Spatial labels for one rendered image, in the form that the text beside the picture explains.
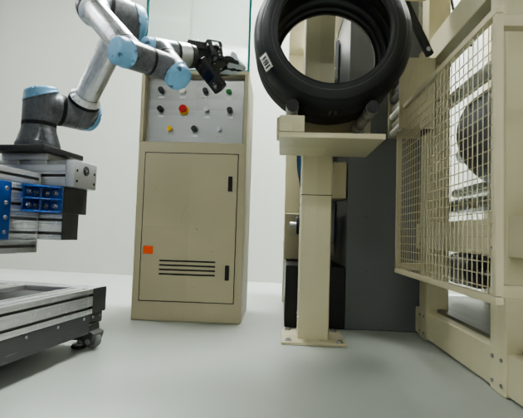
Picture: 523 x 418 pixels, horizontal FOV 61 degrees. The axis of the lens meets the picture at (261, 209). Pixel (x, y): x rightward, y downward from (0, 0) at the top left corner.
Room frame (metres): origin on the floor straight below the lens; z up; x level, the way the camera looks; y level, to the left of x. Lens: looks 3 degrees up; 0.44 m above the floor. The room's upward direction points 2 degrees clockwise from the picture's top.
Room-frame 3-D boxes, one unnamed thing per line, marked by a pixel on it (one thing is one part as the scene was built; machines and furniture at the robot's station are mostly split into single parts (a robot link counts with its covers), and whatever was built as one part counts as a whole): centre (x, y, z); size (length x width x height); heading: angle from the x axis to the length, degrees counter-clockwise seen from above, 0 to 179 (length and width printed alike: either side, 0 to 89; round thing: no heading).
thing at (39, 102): (1.59, 0.80, 0.88); 0.13 x 0.12 x 0.14; 136
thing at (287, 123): (1.71, -0.11, 0.84); 0.36 x 0.09 x 0.06; 177
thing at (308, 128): (1.89, -0.25, 0.90); 0.40 x 0.03 x 0.10; 87
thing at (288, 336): (1.96, -0.24, 0.01); 0.27 x 0.27 x 0.02; 87
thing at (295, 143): (1.71, -0.24, 0.80); 0.37 x 0.36 x 0.02; 87
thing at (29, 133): (1.58, 0.81, 0.77); 0.15 x 0.15 x 0.10
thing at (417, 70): (1.91, -0.63, 1.05); 0.20 x 0.15 x 0.30; 177
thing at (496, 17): (1.46, -0.56, 0.65); 0.90 x 0.02 x 0.70; 177
